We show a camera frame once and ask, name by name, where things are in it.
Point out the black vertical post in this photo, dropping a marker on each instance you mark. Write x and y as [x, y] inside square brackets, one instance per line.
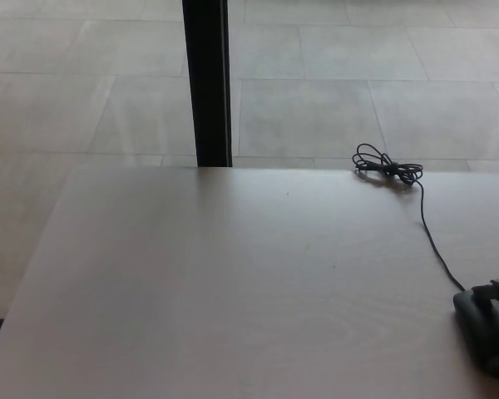
[207, 83]

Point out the black computer mouse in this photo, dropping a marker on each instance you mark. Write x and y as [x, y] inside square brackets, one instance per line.
[482, 332]

